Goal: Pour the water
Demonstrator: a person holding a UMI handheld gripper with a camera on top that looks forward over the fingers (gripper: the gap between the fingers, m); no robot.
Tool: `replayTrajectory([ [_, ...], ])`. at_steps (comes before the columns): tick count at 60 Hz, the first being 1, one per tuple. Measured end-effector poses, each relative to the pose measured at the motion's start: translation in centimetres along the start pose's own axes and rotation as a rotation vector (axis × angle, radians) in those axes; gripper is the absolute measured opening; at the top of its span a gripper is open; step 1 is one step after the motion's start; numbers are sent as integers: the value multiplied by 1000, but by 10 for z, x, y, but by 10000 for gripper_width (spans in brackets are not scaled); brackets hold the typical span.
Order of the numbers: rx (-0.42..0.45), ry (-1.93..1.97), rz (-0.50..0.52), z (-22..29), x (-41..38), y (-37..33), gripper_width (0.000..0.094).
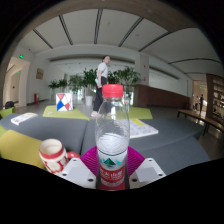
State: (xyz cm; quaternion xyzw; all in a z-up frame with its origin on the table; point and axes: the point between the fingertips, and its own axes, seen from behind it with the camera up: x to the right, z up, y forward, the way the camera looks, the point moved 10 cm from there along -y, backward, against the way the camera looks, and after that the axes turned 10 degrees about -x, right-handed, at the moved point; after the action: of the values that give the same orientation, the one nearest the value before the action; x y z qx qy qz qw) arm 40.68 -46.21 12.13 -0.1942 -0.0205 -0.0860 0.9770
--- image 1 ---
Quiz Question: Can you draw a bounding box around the red and white mug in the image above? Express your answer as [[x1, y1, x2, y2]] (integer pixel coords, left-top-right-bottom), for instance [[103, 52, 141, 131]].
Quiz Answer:
[[38, 138, 81, 175]]

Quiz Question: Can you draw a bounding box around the red-capped clear water bottle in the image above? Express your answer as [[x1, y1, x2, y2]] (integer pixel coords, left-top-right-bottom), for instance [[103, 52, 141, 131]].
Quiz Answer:
[[94, 83, 131, 191]]

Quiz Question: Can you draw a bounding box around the small clear water bottle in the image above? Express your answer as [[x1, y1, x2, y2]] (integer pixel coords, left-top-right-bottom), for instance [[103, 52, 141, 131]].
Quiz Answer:
[[123, 91, 131, 113]]

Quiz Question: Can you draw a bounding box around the black bag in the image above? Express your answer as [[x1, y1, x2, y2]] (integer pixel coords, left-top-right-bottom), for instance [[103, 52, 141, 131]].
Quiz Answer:
[[4, 100, 16, 110]]

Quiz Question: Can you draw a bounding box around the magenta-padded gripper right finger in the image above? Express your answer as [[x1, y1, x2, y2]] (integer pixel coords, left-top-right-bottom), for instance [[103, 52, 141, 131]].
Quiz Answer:
[[126, 146, 167, 190]]

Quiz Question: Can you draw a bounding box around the person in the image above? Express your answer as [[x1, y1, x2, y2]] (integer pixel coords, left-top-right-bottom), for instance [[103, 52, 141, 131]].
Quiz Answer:
[[198, 93, 205, 113], [90, 55, 112, 118]]

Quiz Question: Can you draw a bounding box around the group of potted green plants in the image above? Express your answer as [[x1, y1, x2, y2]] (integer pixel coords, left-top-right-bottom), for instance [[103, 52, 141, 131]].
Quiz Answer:
[[48, 66, 143, 102]]

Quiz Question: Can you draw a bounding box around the wooden shelf unit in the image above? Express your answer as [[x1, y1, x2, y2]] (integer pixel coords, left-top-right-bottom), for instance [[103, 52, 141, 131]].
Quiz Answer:
[[205, 73, 224, 126]]

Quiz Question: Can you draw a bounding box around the red blue white geometric box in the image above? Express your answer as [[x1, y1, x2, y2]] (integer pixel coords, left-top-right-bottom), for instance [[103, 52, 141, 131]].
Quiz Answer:
[[55, 92, 74, 112]]

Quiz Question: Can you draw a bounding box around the framed wall picture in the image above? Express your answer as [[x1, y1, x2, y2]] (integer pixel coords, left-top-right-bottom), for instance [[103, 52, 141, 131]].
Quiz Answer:
[[35, 67, 45, 80]]

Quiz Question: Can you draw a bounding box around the white booklet with yellow corner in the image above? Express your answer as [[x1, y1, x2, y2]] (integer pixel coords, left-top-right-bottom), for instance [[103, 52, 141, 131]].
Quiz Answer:
[[128, 118, 159, 139]]

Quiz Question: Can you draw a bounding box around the lime green ottoman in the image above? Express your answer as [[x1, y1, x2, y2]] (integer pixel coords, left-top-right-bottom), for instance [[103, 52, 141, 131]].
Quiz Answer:
[[0, 106, 17, 119]]

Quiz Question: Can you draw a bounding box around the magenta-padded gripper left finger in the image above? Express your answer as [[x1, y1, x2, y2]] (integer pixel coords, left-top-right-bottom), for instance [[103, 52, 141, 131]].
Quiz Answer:
[[58, 146, 100, 190]]

